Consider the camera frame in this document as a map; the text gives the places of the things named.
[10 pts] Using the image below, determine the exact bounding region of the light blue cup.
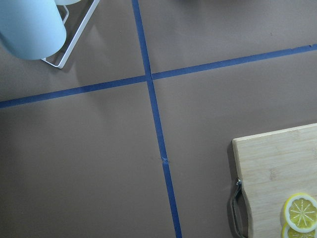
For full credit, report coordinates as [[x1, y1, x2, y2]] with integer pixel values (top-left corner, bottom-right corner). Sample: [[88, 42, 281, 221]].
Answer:
[[0, 0, 66, 60]]

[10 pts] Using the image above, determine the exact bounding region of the upper lemon slice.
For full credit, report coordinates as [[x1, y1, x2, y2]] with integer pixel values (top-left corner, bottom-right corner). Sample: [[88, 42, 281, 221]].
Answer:
[[283, 193, 317, 233]]

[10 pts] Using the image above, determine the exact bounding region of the white wire cup rack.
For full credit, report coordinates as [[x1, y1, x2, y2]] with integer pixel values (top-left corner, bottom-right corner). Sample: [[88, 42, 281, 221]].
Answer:
[[42, 0, 99, 69]]

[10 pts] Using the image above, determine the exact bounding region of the bamboo cutting board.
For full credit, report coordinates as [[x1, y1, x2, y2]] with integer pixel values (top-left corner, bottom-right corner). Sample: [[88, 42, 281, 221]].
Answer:
[[232, 123, 317, 238]]

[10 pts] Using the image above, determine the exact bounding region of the lemon slice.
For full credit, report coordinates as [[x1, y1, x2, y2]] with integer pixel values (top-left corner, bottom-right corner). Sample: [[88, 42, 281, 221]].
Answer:
[[281, 223, 317, 238], [283, 193, 317, 233]]

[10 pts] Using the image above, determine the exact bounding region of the lower lemon slice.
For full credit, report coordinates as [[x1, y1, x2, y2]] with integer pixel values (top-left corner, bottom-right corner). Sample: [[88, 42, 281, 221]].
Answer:
[[281, 223, 317, 238]]

